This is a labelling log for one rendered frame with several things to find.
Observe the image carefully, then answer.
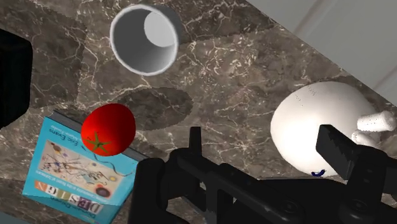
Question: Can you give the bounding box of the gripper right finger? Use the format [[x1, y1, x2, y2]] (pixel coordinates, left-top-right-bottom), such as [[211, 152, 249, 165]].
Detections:
[[316, 124, 397, 224]]

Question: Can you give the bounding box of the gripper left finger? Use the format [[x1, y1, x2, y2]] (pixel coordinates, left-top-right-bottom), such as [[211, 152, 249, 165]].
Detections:
[[127, 126, 258, 224]]

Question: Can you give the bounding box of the white round figure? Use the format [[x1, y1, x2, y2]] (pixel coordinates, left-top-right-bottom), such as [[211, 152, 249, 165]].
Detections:
[[270, 81, 397, 178]]

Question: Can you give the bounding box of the red tomato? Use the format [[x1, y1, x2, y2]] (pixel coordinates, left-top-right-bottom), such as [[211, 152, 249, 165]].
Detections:
[[81, 103, 137, 157]]

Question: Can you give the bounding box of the blue book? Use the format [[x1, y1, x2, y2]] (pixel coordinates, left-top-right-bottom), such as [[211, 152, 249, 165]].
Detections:
[[21, 109, 148, 224]]

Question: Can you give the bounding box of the grey cup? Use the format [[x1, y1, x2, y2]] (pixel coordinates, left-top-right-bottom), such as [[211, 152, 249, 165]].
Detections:
[[109, 3, 183, 77]]

